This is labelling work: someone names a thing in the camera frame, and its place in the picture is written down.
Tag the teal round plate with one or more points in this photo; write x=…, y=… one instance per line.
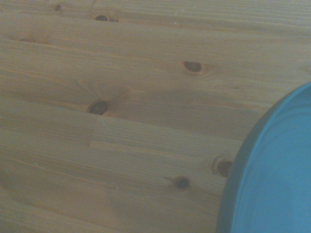
x=274, y=170

